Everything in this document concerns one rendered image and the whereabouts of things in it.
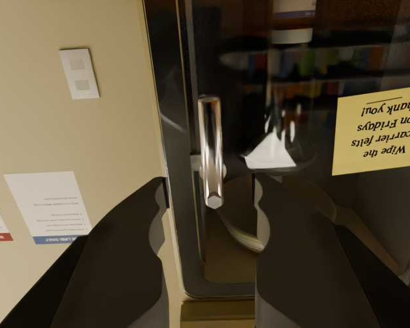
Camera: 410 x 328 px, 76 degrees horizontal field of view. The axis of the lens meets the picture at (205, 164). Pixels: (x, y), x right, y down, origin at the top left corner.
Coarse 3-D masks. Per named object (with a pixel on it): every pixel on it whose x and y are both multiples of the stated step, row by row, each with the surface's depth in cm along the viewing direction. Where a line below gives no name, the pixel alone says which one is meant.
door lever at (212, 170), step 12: (204, 96) 18; (216, 96) 18; (204, 108) 18; (216, 108) 18; (204, 120) 18; (216, 120) 18; (204, 132) 18; (216, 132) 18; (204, 144) 19; (216, 144) 19; (204, 156) 19; (216, 156) 19; (204, 168) 20; (216, 168) 20; (204, 180) 20; (216, 180) 20; (204, 192) 21; (216, 192) 21; (216, 204) 21
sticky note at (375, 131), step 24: (360, 96) 22; (384, 96) 22; (408, 96) 22; (336, 120) 23; (360, 120) 23; (384, 120) 23; (408, 120) 23; (336, 144) 24; (360, 144) 24; (384, 144) 24; (408, 144) 24; (336, 168) 25; (360, 168) 25; (384, 168) 25
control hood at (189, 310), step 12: (180, 312) 35; (192, 312) 35; (204, 312) 35; (216, 312) 35; (228, 312) 34; (240, 312) 34; (252, 312) 34; (180, 324) 34; (192, 324) 34; (204, 324) 34; (216, 324) 34; (228, 324) 34; (240, 324) 34; (252, 324) 33
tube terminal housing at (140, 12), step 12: (144, 24) 21; (144, 36) 21; (144, 48) 22; (156, 108) 24; (156, 120) 24; (156, 132) 25; (180, 276) 34; (180, 288) 35; (192, 300) 36; (204, 300) 36; (216, 300) 36; (228, 300) 36; (240, 300) 36; (252, 300) 36
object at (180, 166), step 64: (192, 0) 19; (256, 0) 19; (320, 0) 19; (384, 0) 19; (192, 64) 21; (256, 64) 21; (320, 64) 21; (384, 64) 21; (192, 128) 23; (256, 128) 23; (320, 128) 23; (192, 192) 27; (320, 192) 26; (384, 192) 26; (192, 256) 31; (256, 256) 31; (384, 256) 30
